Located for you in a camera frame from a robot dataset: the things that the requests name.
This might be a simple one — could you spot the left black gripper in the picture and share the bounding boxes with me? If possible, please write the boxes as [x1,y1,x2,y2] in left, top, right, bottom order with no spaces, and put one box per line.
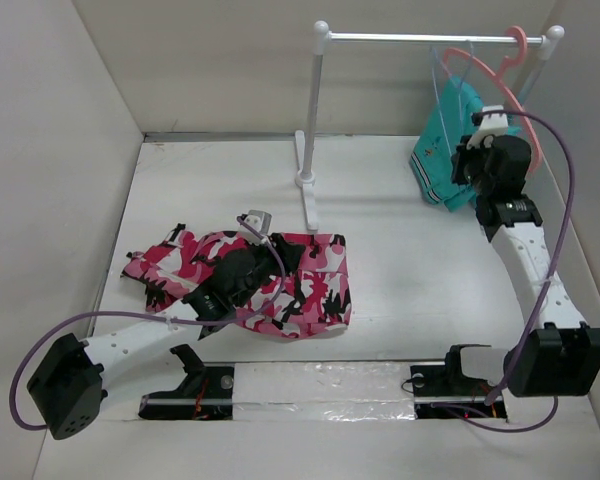
[233,233,303,308]

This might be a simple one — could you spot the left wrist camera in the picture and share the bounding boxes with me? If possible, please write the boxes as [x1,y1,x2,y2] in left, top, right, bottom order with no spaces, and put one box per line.
[237,209,272,245]

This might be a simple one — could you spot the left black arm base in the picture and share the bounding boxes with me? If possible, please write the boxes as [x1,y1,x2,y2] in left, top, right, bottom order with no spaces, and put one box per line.
[138,344,235,421]

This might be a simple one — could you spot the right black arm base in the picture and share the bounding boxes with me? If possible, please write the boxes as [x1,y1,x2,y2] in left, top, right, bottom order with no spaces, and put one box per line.
[401,344,508,420]

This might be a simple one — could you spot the silver tape strip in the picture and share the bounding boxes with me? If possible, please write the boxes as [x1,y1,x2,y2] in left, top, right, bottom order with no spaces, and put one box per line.
[232,361,416,423]

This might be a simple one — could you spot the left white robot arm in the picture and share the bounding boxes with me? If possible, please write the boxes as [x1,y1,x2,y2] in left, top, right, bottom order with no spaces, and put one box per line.
[27,234,305,440]

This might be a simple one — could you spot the white clothes rack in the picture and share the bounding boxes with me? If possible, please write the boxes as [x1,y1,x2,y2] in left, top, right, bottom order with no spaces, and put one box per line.
[295,20,565,232]

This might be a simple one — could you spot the teal shorts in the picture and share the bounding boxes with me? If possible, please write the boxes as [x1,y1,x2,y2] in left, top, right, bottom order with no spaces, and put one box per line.
[408,74,521,214]

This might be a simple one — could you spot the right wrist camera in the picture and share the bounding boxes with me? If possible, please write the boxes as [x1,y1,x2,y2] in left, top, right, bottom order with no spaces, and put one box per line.
[467,105,509,149]

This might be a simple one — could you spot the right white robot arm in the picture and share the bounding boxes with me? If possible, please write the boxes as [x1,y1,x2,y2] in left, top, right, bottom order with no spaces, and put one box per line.
[442,135,600,397]

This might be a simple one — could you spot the pink plastic hanger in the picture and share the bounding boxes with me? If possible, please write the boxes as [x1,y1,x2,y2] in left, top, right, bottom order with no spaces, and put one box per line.
[442,24,544,174]

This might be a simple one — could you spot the pink camouflage trousers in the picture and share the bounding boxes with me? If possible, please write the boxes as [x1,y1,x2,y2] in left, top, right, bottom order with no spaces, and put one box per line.
[122,224,352,339]

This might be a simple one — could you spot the blue wire hanger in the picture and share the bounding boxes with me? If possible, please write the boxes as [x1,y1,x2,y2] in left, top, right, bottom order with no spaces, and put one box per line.
[429,43,474,158]

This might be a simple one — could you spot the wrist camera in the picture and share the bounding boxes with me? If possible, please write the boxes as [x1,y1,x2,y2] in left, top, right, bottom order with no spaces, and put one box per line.
[237,209,272,245]
[467,105,509,149]

